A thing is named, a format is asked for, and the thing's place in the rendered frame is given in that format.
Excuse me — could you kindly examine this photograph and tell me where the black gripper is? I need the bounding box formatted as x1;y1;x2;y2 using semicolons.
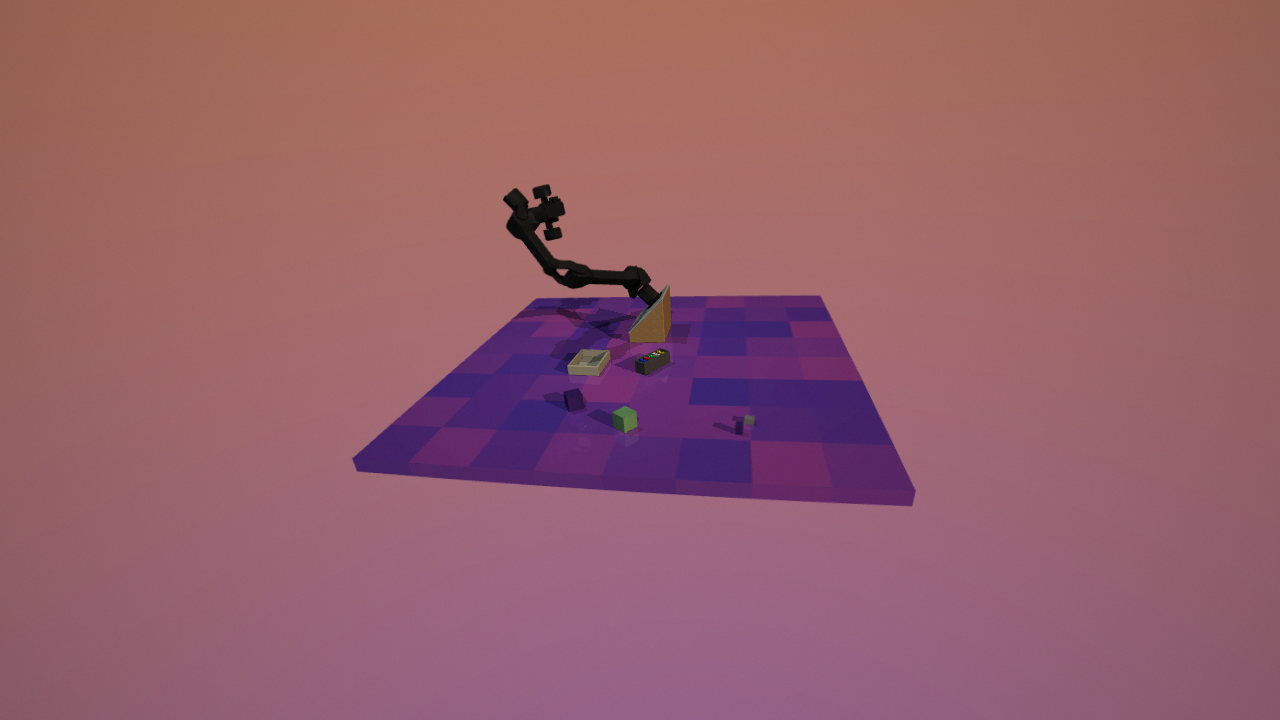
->
532;184;563;241

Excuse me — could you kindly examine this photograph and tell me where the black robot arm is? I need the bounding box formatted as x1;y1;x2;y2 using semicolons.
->
503;188;662;309

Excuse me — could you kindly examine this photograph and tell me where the green cube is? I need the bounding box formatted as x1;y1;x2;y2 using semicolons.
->
612;406;637;433

